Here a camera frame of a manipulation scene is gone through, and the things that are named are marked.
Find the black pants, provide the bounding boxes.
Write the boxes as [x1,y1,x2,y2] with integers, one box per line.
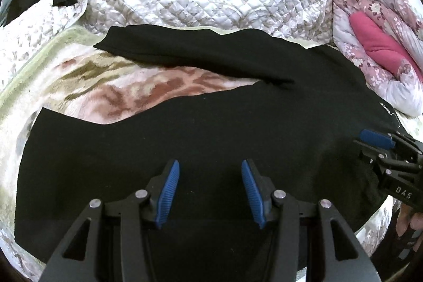
[15,25,417,282]

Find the person's right hand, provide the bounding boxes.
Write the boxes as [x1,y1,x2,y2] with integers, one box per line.
[397,205,423,238]

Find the floral fleece blanket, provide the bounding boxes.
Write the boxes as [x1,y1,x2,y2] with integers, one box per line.
[0,25,318,282]

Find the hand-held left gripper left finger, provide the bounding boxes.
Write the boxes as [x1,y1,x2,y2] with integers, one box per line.
[40,159,181,282]

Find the pink floral comforter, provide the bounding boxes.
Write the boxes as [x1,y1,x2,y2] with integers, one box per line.
[330,0,423,117]

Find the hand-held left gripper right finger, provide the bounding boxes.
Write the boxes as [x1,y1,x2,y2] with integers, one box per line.
[241,159,380,282]

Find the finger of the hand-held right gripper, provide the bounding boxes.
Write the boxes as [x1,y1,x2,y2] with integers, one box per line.
[353,138,399,177]
[360,129,423,158]

